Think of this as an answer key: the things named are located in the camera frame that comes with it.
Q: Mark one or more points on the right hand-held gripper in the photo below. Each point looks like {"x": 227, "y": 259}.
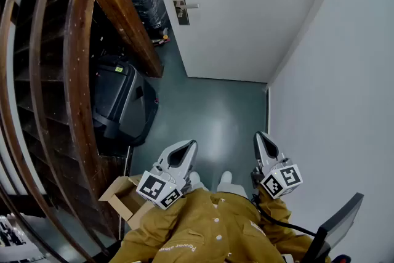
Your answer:
{"x": 281, "y": 181}

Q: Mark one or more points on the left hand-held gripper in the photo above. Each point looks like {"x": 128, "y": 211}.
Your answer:
{"x": 160, "y": 191}

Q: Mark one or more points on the person's right forearm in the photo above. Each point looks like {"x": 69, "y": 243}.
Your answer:
{"x": 274, "y": 209}

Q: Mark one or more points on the person's left forearm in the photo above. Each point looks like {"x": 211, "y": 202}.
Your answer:
{"x": 172, "y": 218}

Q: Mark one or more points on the white door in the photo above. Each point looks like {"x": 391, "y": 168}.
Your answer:
{"x": 246, "y": 9}

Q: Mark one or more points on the person's left leg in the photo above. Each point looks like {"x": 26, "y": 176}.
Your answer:
{"x": 201, "y": 186}

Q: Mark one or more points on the person's leg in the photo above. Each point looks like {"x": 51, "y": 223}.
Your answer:
{"x": 232, "y": 189}
{"x": 201, "y": 186}

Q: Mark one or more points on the person's right white shoe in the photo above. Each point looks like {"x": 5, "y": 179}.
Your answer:
{"x": 226, "y": 177}

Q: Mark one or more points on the person's right leg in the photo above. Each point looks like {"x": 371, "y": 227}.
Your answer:
{"x": 232, "y": 189}

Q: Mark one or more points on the open cardboard box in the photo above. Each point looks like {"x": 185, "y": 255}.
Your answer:
{"x": 123, "y": 200}

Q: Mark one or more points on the person's mustard jacket torso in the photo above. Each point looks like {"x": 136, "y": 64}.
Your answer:
{"x": 234, "y": 234}

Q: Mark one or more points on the black flat screen panel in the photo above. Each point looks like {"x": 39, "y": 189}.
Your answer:
{"x": 338, "y": 224}

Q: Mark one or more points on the yellow red small tool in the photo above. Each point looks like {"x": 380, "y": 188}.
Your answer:
{"x": 165, "y": 39}

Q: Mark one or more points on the white plastic bottle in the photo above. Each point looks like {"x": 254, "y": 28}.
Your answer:
{"x": 164, "y": 32}

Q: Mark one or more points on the black red handheld controller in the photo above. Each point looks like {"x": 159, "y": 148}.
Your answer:
{"x": 341, "y": 258}

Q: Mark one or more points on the brown wooden stair beam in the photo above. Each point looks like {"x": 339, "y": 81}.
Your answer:
{"x": 117, "y": 3}

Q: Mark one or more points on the curved wooden handrail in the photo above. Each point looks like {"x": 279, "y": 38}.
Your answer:
{"x": 34, "y": 77}

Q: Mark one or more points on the white equipment rack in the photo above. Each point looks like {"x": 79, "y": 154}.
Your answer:
{"x": 15, "y": 243}

